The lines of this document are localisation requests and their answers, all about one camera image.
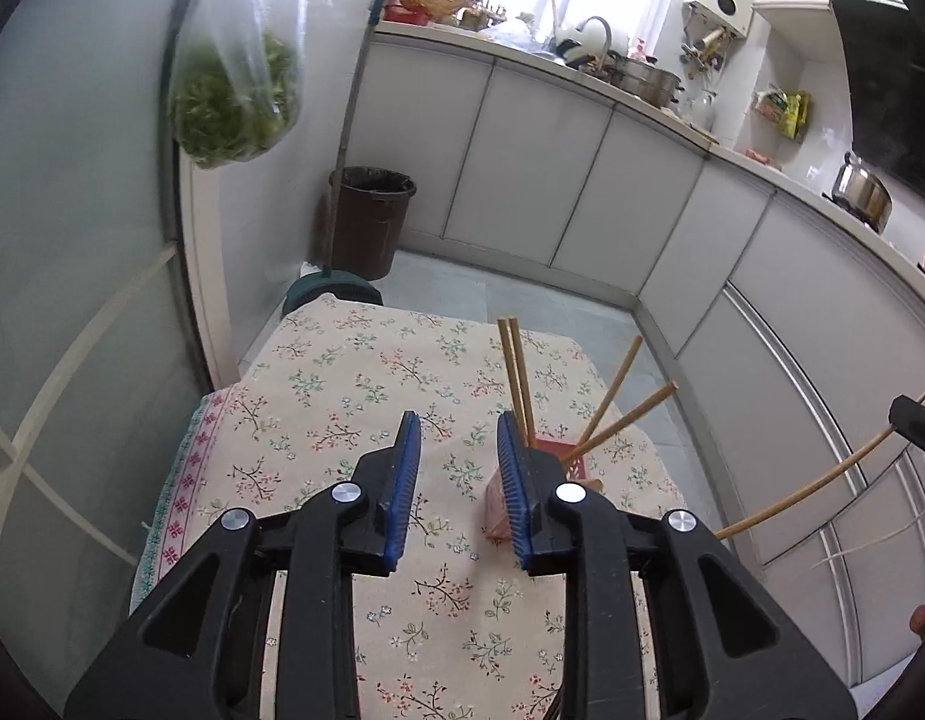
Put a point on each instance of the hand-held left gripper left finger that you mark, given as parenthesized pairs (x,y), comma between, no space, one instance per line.
(402,495)

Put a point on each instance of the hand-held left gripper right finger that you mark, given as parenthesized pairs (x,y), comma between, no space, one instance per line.
(515,495)

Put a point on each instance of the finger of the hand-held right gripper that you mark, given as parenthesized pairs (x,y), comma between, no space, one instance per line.
(912,416)

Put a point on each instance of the pink perforated plastic basket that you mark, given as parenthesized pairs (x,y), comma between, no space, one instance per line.
(494,506)

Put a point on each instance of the person's right hand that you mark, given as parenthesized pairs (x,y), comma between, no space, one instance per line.
(924,621)

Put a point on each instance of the floral tablecloth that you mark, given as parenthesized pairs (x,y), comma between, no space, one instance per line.
(342,390)

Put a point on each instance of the dark green round stool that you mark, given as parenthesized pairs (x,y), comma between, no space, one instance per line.
(335,289)

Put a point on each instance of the steel cooking pot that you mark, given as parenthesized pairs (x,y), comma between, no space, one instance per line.
(860,195)

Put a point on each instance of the brown trash bin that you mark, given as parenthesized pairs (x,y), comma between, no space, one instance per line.
(368,232)

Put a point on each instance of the white kitchen base cabinets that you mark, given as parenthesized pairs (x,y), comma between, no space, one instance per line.
(582,187)

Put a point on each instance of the glass sliding door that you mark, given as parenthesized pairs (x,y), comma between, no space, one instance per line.
(94,427)

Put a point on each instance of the green snack packets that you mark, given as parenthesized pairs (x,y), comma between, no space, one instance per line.
(792,112)

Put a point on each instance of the black range hood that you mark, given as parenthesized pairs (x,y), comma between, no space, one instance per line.
(890,90)

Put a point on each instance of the clear glass jar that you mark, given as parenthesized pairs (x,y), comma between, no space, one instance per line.
(704,112)

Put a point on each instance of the steel steamer pot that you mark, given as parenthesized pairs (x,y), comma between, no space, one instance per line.
(646,82)

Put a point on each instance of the plastic bag of greens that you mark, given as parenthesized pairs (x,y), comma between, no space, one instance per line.
(229,97)

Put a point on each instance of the white kettle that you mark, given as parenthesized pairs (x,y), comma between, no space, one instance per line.
(593,41)

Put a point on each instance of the kitchen countertop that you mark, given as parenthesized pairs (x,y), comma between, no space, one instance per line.
(447,34)

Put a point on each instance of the red container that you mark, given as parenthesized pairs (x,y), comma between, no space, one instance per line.
(406,13)

